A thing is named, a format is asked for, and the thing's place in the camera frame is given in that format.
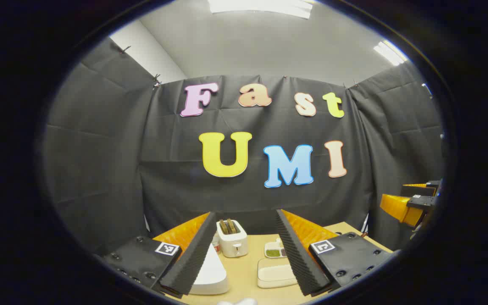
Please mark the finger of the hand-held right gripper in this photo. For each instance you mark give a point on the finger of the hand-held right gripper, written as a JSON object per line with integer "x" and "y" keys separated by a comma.
{"x": 398, "y": 207}
{"x": 422, "y": 189}

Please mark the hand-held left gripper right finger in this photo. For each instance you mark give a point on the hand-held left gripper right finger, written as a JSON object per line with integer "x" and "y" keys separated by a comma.
{"x": 297, "y": 258}

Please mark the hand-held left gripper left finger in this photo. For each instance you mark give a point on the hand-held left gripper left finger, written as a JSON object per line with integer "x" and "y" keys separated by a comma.
{"x": 197, "y": 254}

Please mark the clear plastic water bottle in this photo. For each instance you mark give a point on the clear plastic water bottle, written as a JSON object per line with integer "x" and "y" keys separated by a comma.
{"x": 215, "y": 245}

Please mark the clear plastic tray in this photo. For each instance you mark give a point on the clear plastic tray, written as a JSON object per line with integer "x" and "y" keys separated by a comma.
{"x": 274, "y": 263}

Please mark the white divided bean dish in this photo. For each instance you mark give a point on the white divided bean dish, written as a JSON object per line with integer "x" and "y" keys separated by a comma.
{"x": 273, "y": 250}

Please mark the brown toast slice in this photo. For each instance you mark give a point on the brown toast slice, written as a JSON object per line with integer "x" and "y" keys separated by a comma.
{"x": 223, "y": 227}
{"x": 232, "y": 225}

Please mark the white toaster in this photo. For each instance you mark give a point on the white toaster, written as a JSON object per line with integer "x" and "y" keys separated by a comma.
{"x": 233, "y": 243}

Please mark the black backdrop cloth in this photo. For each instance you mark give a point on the black backdrop cloth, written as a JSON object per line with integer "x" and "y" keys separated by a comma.
{"x": 100, "y": 169}

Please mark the ceiling light panel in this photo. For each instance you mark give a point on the ceiling light panel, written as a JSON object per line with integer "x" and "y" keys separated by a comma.
{"x": 261, "y": 7}
{"x": 390, "y": 53}

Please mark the small cloth clip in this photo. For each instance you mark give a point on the small cloth clip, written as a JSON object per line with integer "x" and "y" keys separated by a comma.
{"x": 124, "y": 49}
{"x": 156, "y": 80}

